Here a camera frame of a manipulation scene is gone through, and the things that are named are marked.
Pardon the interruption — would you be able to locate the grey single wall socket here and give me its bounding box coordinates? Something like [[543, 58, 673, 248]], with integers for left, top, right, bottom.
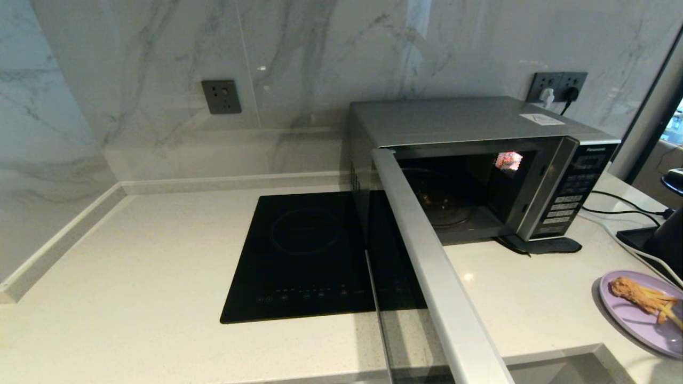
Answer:
[[201, 79, 242, 114]]

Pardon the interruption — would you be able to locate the purple plate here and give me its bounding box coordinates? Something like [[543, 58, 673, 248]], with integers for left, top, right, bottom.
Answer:
[[599, 270, 683, 359]]

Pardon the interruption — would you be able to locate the fried chicken piece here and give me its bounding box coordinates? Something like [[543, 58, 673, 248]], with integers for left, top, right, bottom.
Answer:
[[610, 277, 665, 315]]

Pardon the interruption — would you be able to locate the beige armchair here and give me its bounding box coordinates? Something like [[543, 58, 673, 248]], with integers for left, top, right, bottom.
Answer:
[[632, 140, 683, 209]]

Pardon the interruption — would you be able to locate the black induction cooktop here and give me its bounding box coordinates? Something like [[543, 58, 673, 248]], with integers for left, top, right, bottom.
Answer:
[[220, 192, 380, 324]]

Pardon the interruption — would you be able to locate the grey double wall socket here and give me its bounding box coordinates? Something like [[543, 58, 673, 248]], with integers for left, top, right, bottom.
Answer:
[[526, 72, 587, 103]]

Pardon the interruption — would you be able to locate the black power cable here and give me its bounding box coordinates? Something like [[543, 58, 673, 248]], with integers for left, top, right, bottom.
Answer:
[[590, 190, 673, 218], [581, 207, 661, 227]]

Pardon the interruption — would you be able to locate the black power plug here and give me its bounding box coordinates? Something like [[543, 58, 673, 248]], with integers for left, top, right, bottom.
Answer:
[[559, 87, 580, 116]]

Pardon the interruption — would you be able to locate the black rubber pad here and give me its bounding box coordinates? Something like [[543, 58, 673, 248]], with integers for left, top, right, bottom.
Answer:
[[496, 235, 582, 257]]

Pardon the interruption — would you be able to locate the white power cable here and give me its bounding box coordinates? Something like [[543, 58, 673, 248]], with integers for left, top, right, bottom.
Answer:
[[577, 211, 683, 289]]

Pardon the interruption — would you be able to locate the glass microwave turntable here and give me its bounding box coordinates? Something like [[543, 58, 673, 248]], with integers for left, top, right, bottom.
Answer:
[[403, 168, 478, 230]]

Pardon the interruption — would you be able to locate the silver Panasonic microwave oven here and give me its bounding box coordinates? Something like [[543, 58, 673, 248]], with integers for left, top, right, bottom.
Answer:
[[350, 97, 622, 246]]

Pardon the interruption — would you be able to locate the black kettle appliance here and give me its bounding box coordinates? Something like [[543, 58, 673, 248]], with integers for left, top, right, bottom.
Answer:
[[640, 205, 683, 281]]

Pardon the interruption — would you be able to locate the white warning sticker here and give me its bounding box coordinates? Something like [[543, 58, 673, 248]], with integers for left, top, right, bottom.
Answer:
[[520, 113, 565, 126]]

